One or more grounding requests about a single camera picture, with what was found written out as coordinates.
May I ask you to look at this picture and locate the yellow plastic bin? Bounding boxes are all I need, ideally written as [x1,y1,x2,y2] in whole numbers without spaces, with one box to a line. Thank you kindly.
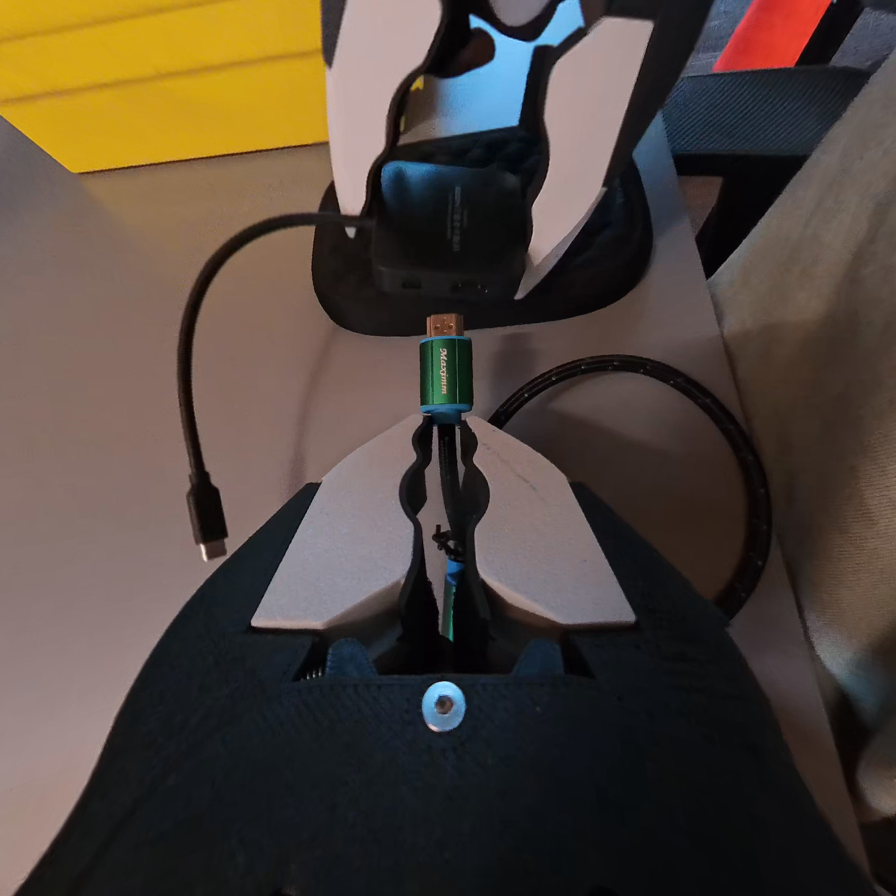
[0,0,330,174]

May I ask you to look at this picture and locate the black braided hdmi cable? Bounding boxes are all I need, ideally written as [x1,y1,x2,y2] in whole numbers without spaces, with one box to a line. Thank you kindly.
[417,312,774,641]

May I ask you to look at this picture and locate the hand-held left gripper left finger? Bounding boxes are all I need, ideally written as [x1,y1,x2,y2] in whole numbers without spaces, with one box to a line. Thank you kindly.
[251,413,441,662]

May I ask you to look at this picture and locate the short black usb cable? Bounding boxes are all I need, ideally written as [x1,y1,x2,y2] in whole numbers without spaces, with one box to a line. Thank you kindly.
[176,213,375,563]

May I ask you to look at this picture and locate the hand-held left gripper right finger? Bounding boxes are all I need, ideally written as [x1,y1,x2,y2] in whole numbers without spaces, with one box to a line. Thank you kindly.
[454,416,637,662]

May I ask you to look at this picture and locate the black quilted pad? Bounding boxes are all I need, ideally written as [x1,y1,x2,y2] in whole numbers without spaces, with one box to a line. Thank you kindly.
[311,129,655,337]

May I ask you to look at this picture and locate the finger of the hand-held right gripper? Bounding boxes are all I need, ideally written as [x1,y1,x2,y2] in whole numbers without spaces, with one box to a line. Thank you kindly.
[514,14,659,301]
[323,0,449,218]

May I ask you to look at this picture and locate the black mesh chair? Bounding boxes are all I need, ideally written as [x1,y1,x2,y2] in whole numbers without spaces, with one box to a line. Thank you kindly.
[661,66,872,277]

